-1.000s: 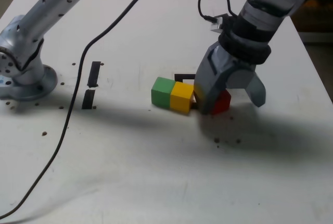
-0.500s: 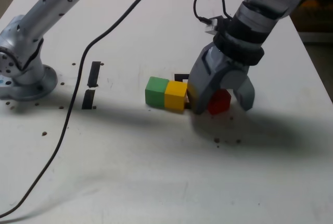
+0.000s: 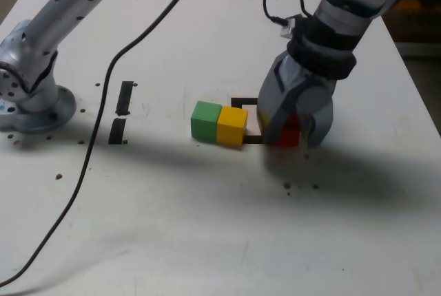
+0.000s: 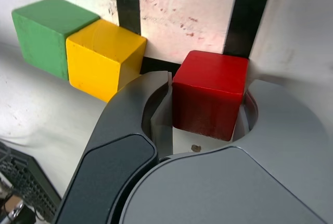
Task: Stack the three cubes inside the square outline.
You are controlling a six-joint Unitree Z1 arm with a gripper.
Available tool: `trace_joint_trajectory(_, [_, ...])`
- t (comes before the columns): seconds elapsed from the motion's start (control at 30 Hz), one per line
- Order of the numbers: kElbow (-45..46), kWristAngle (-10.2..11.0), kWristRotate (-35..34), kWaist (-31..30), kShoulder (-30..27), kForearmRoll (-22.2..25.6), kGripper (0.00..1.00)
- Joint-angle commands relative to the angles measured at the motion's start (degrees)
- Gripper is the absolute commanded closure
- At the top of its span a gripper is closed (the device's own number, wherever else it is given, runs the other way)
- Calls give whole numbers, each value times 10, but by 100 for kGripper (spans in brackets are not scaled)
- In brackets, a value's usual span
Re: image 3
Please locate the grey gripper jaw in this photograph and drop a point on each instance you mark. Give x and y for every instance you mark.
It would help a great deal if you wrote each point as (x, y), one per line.
(318, 103)

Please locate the black tape strip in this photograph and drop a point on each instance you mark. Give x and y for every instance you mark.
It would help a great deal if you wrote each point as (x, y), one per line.
(124, 100)

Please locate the green cube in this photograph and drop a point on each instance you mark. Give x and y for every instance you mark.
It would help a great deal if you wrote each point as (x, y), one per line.
(205, 122)

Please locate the small silver camera box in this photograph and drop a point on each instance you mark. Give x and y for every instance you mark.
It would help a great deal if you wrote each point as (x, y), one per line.
(287, 27)

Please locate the red cube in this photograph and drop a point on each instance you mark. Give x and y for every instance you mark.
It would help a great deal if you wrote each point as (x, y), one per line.
(287, 137)

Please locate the black tape square outline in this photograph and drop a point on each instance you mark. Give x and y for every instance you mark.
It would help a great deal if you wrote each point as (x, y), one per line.
(241, 102)

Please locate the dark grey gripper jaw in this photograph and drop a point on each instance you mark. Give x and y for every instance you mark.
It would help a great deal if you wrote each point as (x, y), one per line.
(275, 96)

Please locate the yellow cube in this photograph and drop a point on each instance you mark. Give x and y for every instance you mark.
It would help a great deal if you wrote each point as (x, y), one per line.
(231, 127)

